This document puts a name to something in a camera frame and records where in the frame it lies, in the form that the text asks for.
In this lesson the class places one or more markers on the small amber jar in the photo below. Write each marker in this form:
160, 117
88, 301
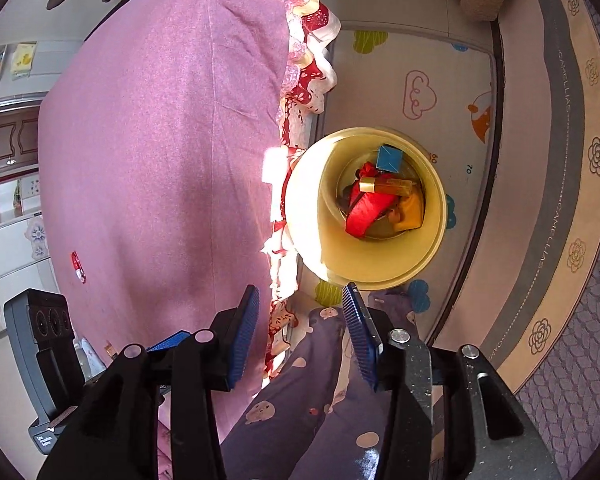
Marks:
385, 186

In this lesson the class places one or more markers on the brown wooden cabinet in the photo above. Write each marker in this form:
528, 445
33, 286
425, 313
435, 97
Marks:
5, 135

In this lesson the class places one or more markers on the purple printed pajama pants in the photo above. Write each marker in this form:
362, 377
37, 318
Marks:
305, 385

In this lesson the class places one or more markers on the cartoon printed play mat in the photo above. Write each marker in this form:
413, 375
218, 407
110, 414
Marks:
405, 60

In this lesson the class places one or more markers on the white floral cabinet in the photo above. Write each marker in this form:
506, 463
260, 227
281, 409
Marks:
10, 260

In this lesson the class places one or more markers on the yellow plastic bucket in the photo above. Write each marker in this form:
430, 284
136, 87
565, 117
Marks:
310, 200

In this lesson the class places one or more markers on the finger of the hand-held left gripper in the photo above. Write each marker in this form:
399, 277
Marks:
167, 342

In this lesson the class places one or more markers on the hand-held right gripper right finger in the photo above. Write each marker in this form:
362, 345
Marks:
360, 335

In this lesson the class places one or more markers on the blue cube block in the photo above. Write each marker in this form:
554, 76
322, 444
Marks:
391, 158

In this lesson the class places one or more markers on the pink blanket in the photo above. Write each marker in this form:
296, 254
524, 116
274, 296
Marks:
155, 160

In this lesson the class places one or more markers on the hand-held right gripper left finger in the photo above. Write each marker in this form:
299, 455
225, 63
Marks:
242, 340

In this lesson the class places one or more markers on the small red white wrapper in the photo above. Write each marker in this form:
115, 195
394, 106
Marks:
78, 266

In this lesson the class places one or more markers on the grey beige patterned rug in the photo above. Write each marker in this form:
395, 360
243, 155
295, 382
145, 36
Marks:
530, 160

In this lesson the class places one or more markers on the red white floral bed sheet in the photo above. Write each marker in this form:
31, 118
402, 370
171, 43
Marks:
310, 85

